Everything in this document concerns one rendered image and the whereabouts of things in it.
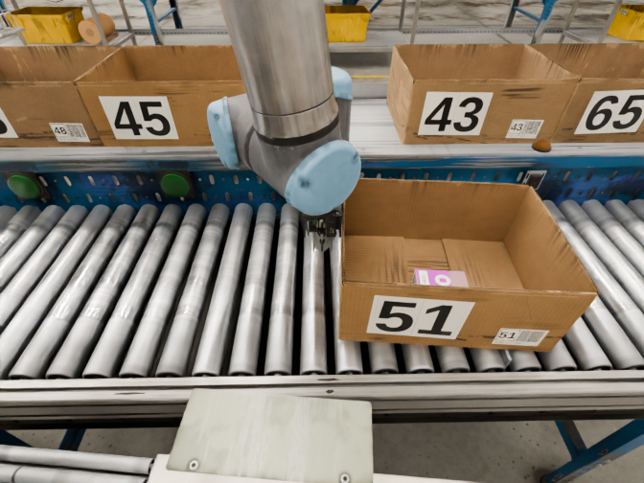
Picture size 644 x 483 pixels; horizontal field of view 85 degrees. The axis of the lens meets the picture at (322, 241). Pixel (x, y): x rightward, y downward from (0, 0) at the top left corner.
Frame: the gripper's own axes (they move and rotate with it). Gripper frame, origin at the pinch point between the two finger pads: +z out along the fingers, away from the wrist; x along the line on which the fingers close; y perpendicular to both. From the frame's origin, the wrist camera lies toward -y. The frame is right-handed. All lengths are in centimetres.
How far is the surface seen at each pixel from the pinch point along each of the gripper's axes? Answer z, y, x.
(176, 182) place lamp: -2.4, -21.1, -37.1
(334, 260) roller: 5.8, -0.6, 3.0
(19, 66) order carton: -19, -58, -89
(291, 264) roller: 5.7, 0.8, -6.9
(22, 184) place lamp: -2, -21, -76
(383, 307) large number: -6.1, 21.4, 9.8
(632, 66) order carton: -18, -58, 96
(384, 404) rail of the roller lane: 9.6, 30.9, 10.5
